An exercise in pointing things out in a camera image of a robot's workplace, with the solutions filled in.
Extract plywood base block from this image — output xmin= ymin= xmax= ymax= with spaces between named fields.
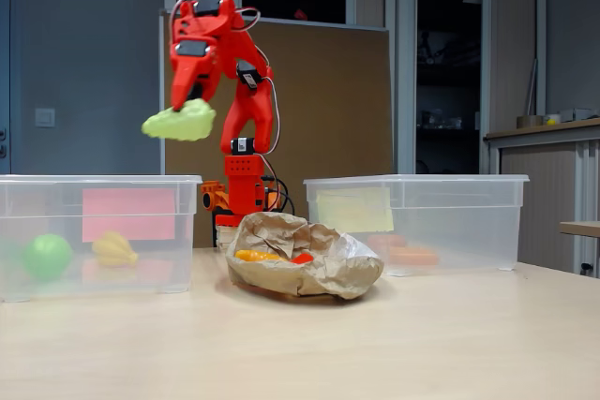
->
xmin=215 ymin=225 xmax=238 ymax=247

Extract pink paper label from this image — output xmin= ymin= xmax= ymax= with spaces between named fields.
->
xmin=82 ymin=187 xmax=177 ymax=244

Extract grey cabinet with wooden top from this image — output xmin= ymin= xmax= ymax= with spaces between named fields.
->
xmin=483 ymin=117 xmax=600 ymax=277

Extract green toy apple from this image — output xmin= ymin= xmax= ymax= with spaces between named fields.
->
xmin=22 ymin=233 xmax=74 ymax=281

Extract grey plastic storage bins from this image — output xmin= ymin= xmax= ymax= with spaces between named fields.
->
xmin=560 ymin=108 xmax=599 ymax=123

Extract light green toy grapes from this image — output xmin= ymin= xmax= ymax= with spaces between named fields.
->
xmin=141 ymin=97 xmax=218 ymax=142

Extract yellow-green paper label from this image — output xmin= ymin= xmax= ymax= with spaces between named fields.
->
xmin=316 ymin=186 xmax=395 ymax=233

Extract orange toy waffle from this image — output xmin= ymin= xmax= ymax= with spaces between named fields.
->
xmin=386 ymin=245 xmax=441 ymax=266

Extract leaning grey metal rod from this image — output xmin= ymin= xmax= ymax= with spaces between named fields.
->
xmin=523 ymin=57 xmax=539 ymax=116

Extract clear plastic bin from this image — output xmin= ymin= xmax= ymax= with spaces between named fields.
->
xmin=0 ymin=173 xmax=203 ymax=303
xmin=303 ymin=173 xmax=531 ymax=278

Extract brown cork board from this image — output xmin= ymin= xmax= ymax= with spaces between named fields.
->
xmin=158 ymin=8 xmax=394 ymax=249

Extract orange printed clamp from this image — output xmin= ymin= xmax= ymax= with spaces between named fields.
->
xmin=200 ymin=179 xmax=231 ymax=212

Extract black power cable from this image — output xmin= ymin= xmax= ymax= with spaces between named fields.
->
xmin=262 ymin=174 xmax=296 ymax=216

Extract orange toy croissant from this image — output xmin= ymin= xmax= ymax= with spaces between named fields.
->
xmin=233 ymin=249 xmax=287 ymax=263

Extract brown toy doughnut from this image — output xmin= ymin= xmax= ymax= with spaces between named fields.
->
xmin=367 ymin=233 xmax=408 ymax=249

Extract wooden desk edge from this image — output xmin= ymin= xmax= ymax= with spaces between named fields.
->
xmin=558 ymin=220 xmax=600 ymax=239

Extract crumpled brown paper bag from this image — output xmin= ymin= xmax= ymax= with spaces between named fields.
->
xmin=226 ymin=211 xmax=385 ymax=301

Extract yellow toy banana bunch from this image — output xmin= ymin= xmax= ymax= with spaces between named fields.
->
xmin=91 ymin=230 xmax=140 ymax=268

